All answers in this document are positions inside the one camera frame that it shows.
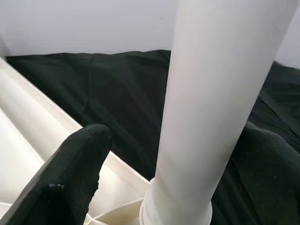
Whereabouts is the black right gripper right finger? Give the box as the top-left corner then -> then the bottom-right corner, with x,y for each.
210,121 -> 300,225

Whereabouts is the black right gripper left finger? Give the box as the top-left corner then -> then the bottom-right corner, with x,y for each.
0,124 -> 113,225

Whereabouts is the white plastic table top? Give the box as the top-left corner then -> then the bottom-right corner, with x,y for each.
0,56 -> 155,225

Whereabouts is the white plastic table leg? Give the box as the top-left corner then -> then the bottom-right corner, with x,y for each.
139,0 -> 298,225

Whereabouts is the black tablecloth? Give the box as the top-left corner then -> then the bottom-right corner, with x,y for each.
6,49 -> 300,225

